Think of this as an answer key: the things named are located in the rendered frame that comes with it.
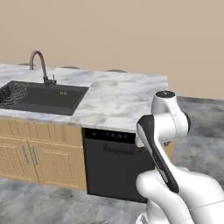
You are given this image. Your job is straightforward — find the light wood cupboard door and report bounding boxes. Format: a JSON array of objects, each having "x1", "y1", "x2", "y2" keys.
[
  {"x1": 0, "y1": 136, "x2": 40, "y2": 185},
  {"x1": 27, "y1": 139, "x2": 88, "y2": 192}
]

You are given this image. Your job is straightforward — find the grey curved tap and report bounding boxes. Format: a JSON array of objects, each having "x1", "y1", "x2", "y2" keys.
[{"x1": 29, "y1": 50, "x2": 58, "y2": 86}]

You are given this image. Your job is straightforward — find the black dishwasher handle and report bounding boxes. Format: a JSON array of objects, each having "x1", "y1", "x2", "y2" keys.
[{"x1": 102, "y1": 143, "x2": 137, "y2": 155}]

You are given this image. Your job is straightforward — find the light wood sink front panel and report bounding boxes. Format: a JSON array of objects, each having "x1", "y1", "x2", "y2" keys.
[{"x1": 0, "y1": 116, "x2": 83, "y2": 147}]

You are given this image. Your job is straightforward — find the grey round stool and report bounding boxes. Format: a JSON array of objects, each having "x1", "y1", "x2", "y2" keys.
[
  {"x1": 59, "y1": 65, "x2": 81, "y2": 70},
  {"x1": 105, "y1": 68, "x2": 128, "y2": 74}
]

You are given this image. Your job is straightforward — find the silver cupboard door handle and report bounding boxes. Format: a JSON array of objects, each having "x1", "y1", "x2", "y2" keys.
[
  {"x1": 21, "y1": 142, "x2": 31, "y2": 166},
  {"x1": 30, "y1": 144, "x2": 39, "y2": 167}
]

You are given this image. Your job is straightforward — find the dark grey sink basin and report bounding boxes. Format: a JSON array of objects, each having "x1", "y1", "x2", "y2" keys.
[{"x1": 0, "y1": 80, "x2": 90, "y2": 116}]

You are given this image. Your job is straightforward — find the light wood narrow cupboard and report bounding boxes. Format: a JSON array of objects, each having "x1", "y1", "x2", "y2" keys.
[{"x1": 163, "y1": 141, "x2": 174, "y2": 162}]

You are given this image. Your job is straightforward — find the black dishwasher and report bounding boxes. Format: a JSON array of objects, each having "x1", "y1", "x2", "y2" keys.
[{"x1": 81, "y1": 127, "x2": 157, "y2": 204}]

